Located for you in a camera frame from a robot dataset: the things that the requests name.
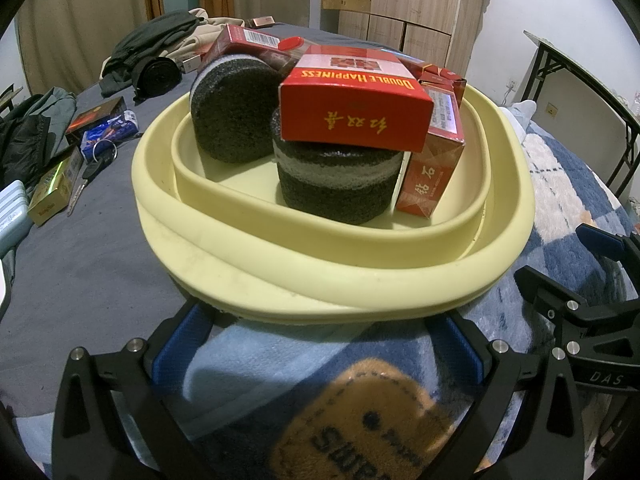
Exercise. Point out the long red carton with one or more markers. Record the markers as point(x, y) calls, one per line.
point(430, 180)

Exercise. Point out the dark green clothes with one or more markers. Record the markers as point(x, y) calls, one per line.
point(150, 40)

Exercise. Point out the yellow collapsible basin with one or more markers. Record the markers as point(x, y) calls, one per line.
point(325, 285)

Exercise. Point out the small black round sponge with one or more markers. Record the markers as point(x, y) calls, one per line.
point(235, 115)

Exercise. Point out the yellow box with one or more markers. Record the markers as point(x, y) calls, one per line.
point(50, 192)

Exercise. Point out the wall outlet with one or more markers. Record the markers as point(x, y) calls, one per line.
point(551, 108)

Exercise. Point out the wooden wardrobe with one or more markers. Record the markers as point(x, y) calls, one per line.
point(400, 0)

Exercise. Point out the small silver case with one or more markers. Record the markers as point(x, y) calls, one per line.
point(190, 63)

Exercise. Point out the small copper pack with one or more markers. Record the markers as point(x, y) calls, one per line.
point(260, 21)

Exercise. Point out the black rolled bag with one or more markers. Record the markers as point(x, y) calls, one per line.
point(155, 77)

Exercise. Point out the wide red carton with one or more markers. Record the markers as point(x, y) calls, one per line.
point(350, 105)

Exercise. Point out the large black round sponge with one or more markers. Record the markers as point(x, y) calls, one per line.
point(335, 190)

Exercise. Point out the cream cloth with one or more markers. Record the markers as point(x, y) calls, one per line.
point(205, 35)

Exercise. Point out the black folding table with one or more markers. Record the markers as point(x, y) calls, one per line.
point(575, 70)

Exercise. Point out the blue checked blanket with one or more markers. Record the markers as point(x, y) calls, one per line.
point(550, 195)

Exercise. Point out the black car key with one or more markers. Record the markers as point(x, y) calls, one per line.
point(85, 180)

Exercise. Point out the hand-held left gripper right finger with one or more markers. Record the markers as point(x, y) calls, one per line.
point(462, 342)

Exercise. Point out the large red cigarette pack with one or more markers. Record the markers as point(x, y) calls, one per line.
point(235, 40)

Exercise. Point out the beige curtain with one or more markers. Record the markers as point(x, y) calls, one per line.
point(75, 5)

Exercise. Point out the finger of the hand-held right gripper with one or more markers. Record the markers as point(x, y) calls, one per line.
point(607, 243)
point(550, 292)

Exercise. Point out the dark box orange print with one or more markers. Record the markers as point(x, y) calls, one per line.
point(92, 117)

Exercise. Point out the light blue case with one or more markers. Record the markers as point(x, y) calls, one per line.
point(10, 212)

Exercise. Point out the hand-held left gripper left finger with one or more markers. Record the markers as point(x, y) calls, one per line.
point(177, 340)

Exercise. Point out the small red cigarette pack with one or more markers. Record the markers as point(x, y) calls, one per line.
point(435, 74)

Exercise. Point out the blue packet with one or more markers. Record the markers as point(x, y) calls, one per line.
point(110, 132)

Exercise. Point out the green jacket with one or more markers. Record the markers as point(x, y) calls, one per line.
point(30, 125)

